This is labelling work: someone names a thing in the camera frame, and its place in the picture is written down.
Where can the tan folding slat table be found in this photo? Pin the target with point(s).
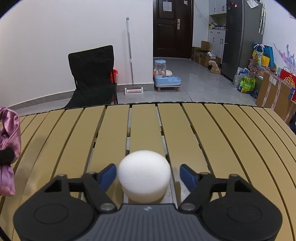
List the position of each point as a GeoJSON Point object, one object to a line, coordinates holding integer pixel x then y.
{"type": "Point", "coordinates": [221, 138]}

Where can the pink satin pouch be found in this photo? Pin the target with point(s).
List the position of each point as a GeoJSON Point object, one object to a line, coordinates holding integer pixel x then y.
{"type": "Point", "coordinates": [10, 138]}

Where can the red plastic bucket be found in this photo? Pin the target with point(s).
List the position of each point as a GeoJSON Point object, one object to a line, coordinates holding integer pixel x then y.
{"type": "Point", "coordinates": [114, 76]}

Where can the blue pet water feeder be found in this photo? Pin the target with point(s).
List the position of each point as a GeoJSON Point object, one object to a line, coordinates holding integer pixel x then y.
{"type": "Point", "coordinates": [164, 78]}

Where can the red gift box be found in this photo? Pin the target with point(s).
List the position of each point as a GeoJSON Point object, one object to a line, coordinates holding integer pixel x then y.
{"type": "Point", "coordinates": [289, 78]}

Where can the white tape roll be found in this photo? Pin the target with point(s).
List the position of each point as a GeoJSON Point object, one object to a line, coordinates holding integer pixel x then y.
{"type": "Point", "coordinates": [144, 176]}

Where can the dark wooden door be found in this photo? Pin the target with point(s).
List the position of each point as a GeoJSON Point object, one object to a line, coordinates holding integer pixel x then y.
{"type": "Point", "coordinates": [173, 28]}

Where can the green snack bag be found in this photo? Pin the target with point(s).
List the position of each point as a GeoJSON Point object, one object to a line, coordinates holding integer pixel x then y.
{"type": "Point", "coordinates": [246, 85]}

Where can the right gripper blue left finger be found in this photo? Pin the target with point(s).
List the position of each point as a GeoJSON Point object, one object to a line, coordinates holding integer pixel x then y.
{"type": "Point", "coordinates": [106, 177]}

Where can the grey refrigerator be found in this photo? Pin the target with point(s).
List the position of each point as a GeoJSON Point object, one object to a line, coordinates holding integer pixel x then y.
{"type": "Point", "coordinates": [242, 30]}

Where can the black folding chair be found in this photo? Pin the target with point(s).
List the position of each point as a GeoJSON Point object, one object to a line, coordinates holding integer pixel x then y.
{"type": "Point", "coordinates": [91, 70]}

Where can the brown cardboard box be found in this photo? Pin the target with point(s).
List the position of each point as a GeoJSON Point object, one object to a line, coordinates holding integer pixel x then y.
{"type": "Point", "coordinates": [274, 94]}

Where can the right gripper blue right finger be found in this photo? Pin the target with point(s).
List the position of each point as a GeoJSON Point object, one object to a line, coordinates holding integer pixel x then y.
{"type": "Point", "coordinates": [189, 177]}

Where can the purple feather decoration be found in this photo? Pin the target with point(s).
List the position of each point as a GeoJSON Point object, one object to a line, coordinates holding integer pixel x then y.
{"type": "Point", "coordinates": [287, 57]}

